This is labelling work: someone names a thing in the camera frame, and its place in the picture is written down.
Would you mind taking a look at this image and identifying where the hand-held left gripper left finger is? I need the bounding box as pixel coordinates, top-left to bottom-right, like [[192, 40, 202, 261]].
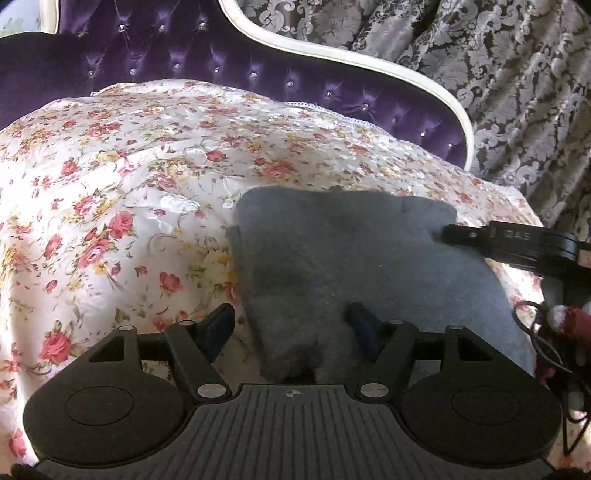
[[86, 303, 237, 404]]

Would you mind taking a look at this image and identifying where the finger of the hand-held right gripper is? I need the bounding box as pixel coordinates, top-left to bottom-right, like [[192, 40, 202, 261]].
[[438, 222, 491, 253]]

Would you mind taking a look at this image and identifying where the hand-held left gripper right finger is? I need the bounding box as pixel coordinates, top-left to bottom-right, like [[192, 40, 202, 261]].
[[346, 303, 489, 402]]

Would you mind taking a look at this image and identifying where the small grey cloth garment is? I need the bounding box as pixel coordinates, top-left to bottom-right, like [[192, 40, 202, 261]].
[[226, 185, 539, 387]]

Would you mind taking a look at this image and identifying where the grey damask curtain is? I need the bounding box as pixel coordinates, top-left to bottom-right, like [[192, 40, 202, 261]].
[[233, 0, 591, 230]]

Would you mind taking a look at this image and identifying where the floral blanket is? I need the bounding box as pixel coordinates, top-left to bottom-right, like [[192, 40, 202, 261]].
[[0, 78, 591, 480]]

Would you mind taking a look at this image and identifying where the purple tufted sofa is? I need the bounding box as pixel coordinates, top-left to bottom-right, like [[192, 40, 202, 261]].
[[0, 0, 477, 172]]

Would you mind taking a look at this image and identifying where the black cable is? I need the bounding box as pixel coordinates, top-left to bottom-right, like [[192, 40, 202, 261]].
[[512, 300, 583, 464]]

